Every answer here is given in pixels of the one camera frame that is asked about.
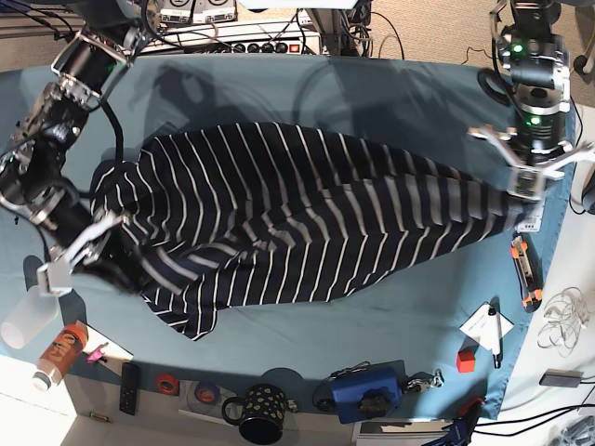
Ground blue handled tool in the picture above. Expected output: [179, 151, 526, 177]
[424, 397, 484, 446]

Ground translucent plastic cup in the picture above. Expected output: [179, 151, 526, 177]
[1, 286, 59, 349]

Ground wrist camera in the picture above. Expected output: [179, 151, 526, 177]
[36, 257, 73, 297]
[507, 166, 546, 202]

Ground blue box with knob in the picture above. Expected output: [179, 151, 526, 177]
[330, 367, 402, 425]

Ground green yellow battery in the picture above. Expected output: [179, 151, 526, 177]
[88, 412, 111, 423]

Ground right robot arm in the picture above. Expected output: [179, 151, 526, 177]
[1, 1, 160, 248]

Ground red tape roll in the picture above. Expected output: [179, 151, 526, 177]
[155, 374, 179, 396]

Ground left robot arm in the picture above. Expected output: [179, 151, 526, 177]
[468, 1, 594, 189]

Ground black remote control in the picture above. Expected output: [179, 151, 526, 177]
[119, 362, 140, 416]

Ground black mug yellow pattern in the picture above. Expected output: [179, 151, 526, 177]
[221, 384, 288, 445]

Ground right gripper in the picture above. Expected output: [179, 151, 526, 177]
[27, 194, 130, 265]

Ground navy white striped t-shirt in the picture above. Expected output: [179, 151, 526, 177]
[90, 123, 531, 340]

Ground purple tape roll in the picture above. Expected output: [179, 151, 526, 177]
[193, 381, 220, 405]

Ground white power strip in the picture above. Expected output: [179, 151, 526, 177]
[180, 39, 322, 56]

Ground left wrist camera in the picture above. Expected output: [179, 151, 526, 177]
[507, 166, 546, 202]

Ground grey blister package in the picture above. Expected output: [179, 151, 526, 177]
[516, 201, 545, 233]

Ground orange labelled bottle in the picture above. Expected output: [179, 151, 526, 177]
[33, 324, 88, 392]

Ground white coiled cable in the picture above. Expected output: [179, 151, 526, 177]
[536, 286, 591, 358]

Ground metal carabiner keys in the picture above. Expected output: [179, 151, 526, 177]
[402, 369, 444, 394]

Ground teal table cloth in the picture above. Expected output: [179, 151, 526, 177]
[0, 53, 577, 423]

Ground white paper card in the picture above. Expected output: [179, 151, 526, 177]
[459, 302, 513, 350]

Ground red cube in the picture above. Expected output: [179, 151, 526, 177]
[456, 349, 476, 374]

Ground pink small figurine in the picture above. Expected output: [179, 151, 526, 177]
[86, 342, 109, 364]

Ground white black marker pen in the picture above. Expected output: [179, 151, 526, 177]
[486, 307, 501, 369]

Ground orange black utility knife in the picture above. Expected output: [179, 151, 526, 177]
[510, 234, 542, 313]

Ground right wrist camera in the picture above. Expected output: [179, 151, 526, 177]
[36, 257, 73, 297]

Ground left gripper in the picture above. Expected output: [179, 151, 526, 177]
[468, 115, 594, 179]

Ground grey flat device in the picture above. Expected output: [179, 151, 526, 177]
[539, 370, 582, 388]

